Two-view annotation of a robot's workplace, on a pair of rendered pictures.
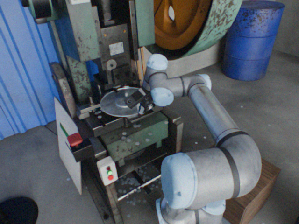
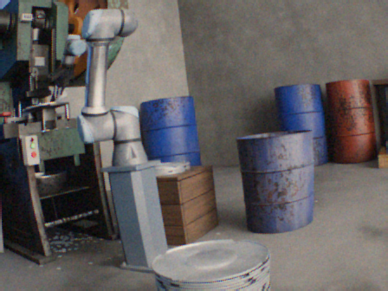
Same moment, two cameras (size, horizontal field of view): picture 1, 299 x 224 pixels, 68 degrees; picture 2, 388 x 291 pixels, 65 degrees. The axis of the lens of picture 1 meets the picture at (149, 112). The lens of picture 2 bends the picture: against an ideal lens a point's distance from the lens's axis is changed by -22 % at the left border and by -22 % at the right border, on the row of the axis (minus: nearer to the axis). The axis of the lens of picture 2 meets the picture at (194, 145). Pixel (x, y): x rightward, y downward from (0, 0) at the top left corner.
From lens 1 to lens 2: 1.30 m
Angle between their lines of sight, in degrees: 40
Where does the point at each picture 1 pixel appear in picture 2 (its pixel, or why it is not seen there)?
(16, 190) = not seen: outside the picture
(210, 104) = not seen: hidden behind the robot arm
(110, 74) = (33, 81)
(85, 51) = (21, 53)
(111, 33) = (37, 49)
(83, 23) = (23, 35)
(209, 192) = (108, 14)
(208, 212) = (122, 110)
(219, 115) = not seen: hidden behind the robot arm
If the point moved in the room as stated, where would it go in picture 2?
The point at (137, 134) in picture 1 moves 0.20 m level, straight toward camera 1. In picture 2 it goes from (54, 133) to (59, 132)
